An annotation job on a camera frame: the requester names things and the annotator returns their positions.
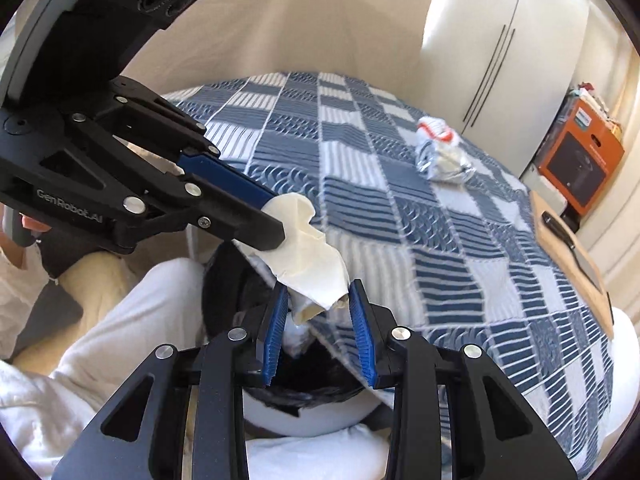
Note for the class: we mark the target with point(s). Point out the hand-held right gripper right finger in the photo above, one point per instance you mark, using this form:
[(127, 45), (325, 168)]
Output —
[(362, 335)]

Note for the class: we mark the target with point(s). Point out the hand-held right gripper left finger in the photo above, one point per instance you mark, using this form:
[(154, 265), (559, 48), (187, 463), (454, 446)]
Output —
[(275, 340)]

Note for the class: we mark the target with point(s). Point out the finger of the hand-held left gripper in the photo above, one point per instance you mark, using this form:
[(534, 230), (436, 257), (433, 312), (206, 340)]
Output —
[(220, 175), (240, 220)]

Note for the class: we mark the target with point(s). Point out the bin with black bag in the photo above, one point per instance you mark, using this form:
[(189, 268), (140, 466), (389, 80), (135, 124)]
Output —
[(310, 375)]

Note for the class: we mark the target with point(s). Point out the white paper tissue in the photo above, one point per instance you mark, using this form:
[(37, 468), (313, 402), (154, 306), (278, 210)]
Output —
[(305, 250)]

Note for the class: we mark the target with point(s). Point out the person's left hand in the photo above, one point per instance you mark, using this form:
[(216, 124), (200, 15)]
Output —
[(12, 256)]

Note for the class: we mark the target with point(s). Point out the blue patterned tablecloth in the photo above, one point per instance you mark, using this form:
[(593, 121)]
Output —
[(400, 235)]

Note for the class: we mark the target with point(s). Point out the cream cushion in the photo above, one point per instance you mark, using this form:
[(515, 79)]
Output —
[(105, 270)]

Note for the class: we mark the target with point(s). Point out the person's white trousers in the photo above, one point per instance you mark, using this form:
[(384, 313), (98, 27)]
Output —
[(125, 320)]

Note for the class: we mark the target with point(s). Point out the wooden cutting board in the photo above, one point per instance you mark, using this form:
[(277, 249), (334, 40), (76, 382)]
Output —
[(560, 255)]

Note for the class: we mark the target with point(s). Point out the white sock with orange stripe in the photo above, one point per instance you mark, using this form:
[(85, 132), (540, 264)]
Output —
[(435, 127)]

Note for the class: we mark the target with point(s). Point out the white chair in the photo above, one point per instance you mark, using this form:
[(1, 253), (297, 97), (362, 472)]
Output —
[(622, 360)]

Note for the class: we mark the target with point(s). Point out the orange cardboard box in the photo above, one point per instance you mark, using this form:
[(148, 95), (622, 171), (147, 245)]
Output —
[(580, 160)]

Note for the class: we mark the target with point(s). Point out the white wardrobe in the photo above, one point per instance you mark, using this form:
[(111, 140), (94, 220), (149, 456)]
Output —
[(475, 35)]

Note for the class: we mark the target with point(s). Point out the cream curtain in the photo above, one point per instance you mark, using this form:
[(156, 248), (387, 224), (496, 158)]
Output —
[(625, 200)]

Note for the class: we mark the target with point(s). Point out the pile of papers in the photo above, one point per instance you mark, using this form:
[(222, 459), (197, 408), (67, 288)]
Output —
[(600, 105)]

